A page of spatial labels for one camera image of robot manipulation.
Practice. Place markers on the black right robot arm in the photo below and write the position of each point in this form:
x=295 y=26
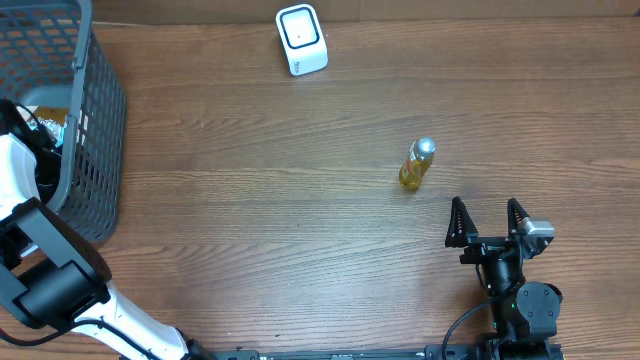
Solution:
x=524 y=313

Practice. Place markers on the teal snack packet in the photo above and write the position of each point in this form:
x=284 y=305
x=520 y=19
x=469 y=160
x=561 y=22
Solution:
x=49 y=130

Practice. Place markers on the brown cookie pouch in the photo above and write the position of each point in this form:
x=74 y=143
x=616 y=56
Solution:
x=46 y=115

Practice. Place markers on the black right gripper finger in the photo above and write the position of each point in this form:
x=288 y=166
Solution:
x=517 y=218
x=461 y=230

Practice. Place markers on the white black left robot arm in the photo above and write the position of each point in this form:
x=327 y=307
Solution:
x=50 y=275

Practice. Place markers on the white barcode scanner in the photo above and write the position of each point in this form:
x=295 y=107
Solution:
x=302 y=39

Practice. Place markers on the yellow bottle silver cap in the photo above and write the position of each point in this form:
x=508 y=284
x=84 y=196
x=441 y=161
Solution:
x=419 y=160

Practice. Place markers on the grey plastic mesh basket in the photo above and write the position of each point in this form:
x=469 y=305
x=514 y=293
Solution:
x=50 y=57

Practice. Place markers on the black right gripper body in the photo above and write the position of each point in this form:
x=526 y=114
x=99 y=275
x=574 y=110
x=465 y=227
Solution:
x=491 y=247

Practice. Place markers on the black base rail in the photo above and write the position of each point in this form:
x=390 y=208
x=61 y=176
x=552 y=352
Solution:
x=430 y=352

